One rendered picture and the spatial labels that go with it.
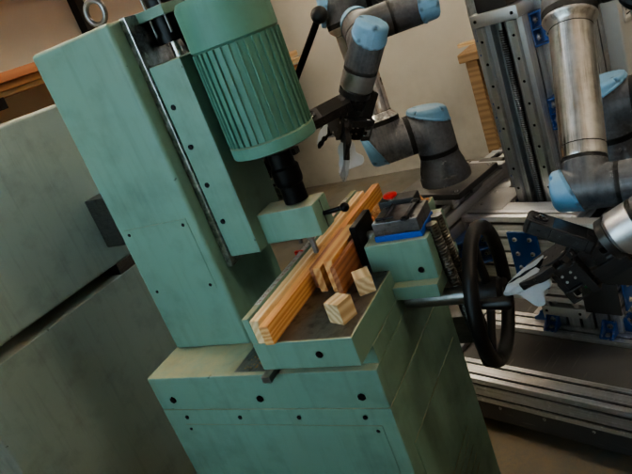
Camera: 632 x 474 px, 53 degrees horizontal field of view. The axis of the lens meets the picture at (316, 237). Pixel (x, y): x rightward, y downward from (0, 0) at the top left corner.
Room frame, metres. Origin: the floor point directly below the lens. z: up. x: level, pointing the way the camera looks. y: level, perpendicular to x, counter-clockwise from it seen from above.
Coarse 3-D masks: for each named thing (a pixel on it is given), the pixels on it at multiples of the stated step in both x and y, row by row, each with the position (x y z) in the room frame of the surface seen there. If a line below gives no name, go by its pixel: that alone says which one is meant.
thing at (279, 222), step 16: (272, 208) 1.28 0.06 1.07; (288, 208) 1.24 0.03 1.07; (304, 208) 1.21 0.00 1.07; (320, 208) 1.23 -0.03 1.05; (272, 224) 1.26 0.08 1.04; (288, 224) 1.24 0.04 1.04; (304, 224) 1.22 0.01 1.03; (320, 224) 1.21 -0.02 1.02; (272, 240) 1.27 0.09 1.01; (288, 240) 1.25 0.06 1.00
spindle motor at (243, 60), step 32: (192, 0) 1.19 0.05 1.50; (224, 0) 1.17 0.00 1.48; (256, 0) 1.19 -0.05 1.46; (192, 32) 1.20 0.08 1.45; (224, 32) 1.17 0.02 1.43; (256, 32) 1.18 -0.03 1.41; (224, 64) 1.18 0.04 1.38; (256, 64) 1.18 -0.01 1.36; (288, 64) 1.22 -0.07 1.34; (224, 96) 1.19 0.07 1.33; (256, 96) 1.17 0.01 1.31; (288, 96) 1.20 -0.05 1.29; (224, 128) 1.23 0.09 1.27; (256, 128) 1.18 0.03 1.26; (288, 128) 1.18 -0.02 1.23
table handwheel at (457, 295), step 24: (480, 264) 1.06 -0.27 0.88; (504, 264) 1.18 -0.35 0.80; (456, 288) 1.11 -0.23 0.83; (480, 288) 1.07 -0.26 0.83; (504, 288) 1.08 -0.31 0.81; (480, 312) 0.96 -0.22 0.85; (504, 312) 1.14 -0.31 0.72; (480, 336) 0.96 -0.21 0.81; (504, 336) 1.10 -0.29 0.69; (504, 360) 1.01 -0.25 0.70
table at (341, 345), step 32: (352, 288) 1.13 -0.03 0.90; (384, 288) 1.10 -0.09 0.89; (416, 288) 1.10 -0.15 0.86; (320, 320) 1.05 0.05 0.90; (352, 320) 1.01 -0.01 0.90; (384, 320) 1.06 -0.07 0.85; (256, 352) 1.06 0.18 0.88; (288, 352) 1.02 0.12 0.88; (320, 352) 0.98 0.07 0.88; (352, 352) 0.95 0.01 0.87
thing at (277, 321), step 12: (372, 192) 1.55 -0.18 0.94; (360, 204) 1.48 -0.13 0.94; (372, 204) 1.53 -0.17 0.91; (348, 216) 1.43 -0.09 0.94; (300, 276) 1.19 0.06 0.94; (300, 288) 1.15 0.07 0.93; (312, 288) 1.18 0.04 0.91; (288, 300) 1.10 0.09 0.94; (300, 300) 1.13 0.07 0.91; (276, 312) 1.07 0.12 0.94; (288, 312) 1.09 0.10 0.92; (264, 324) 1.04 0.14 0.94; (276, 324) 1.05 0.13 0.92; (288, 324) 1.08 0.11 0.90; (264, 336) 1.03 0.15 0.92; (276, 336) 1.04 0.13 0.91
